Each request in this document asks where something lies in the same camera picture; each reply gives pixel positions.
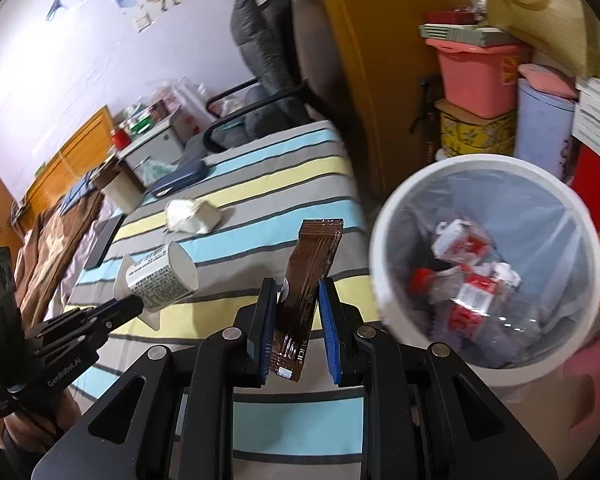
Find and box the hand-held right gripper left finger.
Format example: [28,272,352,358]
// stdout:
[30,276,278,480]

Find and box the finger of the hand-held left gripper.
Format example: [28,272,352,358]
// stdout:
[37,305,146,362]
[25,294,146,344]

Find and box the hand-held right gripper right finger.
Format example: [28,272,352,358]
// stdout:
[317,276,563,480]

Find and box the brown sachet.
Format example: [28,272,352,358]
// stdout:
[269,219,344,382]

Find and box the white trash bin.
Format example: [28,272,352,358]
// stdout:
[369,155,600,404]

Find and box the person's left hand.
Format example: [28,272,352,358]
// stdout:
[0,390,82,457]

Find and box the black tablet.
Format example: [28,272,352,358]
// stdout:
[82,216,126,270]

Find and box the brown blanket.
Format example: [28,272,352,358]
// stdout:
[15,192,107,313]

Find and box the crumpled white paper bag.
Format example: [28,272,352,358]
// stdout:
[165,197,224,235]

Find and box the brown and white paper cup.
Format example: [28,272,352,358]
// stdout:
[91,157,147,214]

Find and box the blue cloth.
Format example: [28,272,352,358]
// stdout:
[60,172,102,211]

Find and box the navy blue case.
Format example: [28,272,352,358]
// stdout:
[150,160,209,199]

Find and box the teal plastic bag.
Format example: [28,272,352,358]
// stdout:
[137,157,174,184]

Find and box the striped bed sheet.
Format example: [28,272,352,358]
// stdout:
[55,120,372,480]

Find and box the red and white carton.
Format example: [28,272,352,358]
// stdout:
[432,220,497,269]

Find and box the wooden headboard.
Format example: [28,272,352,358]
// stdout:
[25,105,117,211]

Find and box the white bedside cabinet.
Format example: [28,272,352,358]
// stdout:
[117,105,216,172]

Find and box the clear plastic bag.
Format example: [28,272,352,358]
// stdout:
[160,76,216,116]

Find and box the clear bin liner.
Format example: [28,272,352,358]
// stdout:
[394,169,589,372]

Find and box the yellow floral box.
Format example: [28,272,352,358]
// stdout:
[435,102,519,159]

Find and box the pink plastic stool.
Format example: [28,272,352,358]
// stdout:
[562,327,600,442]

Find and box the wooden wardrobe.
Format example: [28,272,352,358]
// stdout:
[315,0,487,202]

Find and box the pink plastic bin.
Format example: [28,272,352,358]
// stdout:
[425,37,532,121]

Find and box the lavender bucket with pink lid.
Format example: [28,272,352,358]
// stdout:
[515,64,579,182]

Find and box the red box with gold print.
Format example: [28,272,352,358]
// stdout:
[565,145,600,312]

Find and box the stack of grey flat boxes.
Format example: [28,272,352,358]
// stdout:
[419,10,522,47]

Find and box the brown paper bag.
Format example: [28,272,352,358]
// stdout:
[482,0,600,79]

